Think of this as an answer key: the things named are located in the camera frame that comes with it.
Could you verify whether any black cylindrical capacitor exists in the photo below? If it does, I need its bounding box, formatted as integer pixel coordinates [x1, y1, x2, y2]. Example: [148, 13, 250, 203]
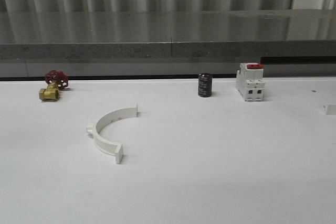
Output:
[198, 73, 212, 98]

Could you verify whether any brass valve red handle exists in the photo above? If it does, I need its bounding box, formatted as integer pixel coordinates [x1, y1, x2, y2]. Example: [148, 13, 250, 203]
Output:
[39, 70, 69, 101]

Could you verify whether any white half pipe clamp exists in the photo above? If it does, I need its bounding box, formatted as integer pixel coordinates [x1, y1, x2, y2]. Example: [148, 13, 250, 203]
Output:
[322, 103, 336, 115]
[86, 103, 138, 164]

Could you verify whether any white circuit breaker red switch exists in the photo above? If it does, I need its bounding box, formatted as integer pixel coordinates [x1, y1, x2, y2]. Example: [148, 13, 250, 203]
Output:
[236, 63, 265, 102]

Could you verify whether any grey stone counter ledge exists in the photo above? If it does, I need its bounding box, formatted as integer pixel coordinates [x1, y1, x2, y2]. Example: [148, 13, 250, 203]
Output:
[1, 10, 335, 79]

